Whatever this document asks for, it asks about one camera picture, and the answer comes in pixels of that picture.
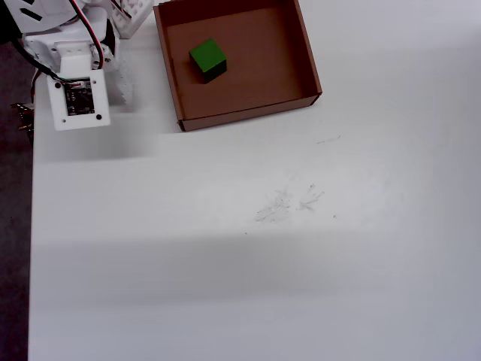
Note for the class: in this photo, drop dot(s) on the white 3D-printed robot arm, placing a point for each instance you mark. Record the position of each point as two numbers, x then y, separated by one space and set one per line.
56 19

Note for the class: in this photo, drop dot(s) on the white wrist camera mount plate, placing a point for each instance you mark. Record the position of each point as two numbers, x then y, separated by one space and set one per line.
60 109

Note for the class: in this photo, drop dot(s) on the green cube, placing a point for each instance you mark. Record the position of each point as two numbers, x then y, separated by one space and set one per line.
206 56

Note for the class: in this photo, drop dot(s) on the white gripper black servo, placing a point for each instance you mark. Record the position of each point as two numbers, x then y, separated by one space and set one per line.
125 87

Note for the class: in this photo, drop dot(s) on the brown cardboard box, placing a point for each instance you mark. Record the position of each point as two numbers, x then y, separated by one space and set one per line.
263 75

